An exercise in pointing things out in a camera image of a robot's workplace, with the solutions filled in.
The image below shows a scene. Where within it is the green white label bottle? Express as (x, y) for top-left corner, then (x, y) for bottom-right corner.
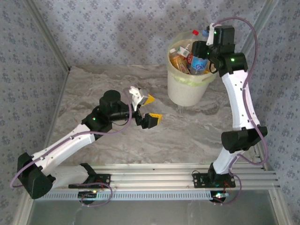
(178, 46), (192, 59)

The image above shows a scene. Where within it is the blue label bottle blue cap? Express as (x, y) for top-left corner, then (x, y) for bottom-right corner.
(189, 30), (210, 75)

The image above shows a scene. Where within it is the pale green bin liner bag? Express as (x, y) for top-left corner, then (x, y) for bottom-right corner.
(166, 30), (218, 88)

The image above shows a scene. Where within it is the white ribbed plastic bin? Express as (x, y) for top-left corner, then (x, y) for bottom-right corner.
(166, 38), (218, 107)

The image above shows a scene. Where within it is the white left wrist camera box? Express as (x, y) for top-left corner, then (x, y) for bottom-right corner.
(128, 86), (144, 111)

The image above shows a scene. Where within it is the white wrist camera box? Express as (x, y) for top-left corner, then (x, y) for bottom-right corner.
(128, 86), (144, 111)
(205, 22), (216, 45)

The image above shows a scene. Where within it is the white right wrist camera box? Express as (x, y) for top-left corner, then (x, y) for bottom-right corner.
(205, 22), (216, 45)

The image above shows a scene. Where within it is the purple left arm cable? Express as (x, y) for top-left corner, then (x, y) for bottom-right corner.
(10, 88), (132, 207)

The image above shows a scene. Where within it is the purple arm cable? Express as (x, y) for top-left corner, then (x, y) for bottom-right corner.
(212, 17), (269, 207)
(10, 88), (132, 207)

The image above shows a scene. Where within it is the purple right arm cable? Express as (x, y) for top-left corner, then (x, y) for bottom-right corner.
(212, 17), (269, 207)

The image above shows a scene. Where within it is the aluminium mounting rail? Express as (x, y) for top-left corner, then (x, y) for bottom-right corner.
(51, 163), (281, 191)

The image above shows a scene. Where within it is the aluminium frame post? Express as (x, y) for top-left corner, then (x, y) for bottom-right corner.
(234, 0), (280, 71)
(23, 0), (71, 72)

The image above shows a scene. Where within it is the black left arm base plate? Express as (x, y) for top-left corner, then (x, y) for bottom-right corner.
(67, 173), (111, 189)

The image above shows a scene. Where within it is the grey slotted cable duct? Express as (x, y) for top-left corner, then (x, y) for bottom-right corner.
(44, 189), (227, 202)

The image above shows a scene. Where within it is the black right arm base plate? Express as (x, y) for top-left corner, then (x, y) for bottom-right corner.
(192, 172), (236, 189)

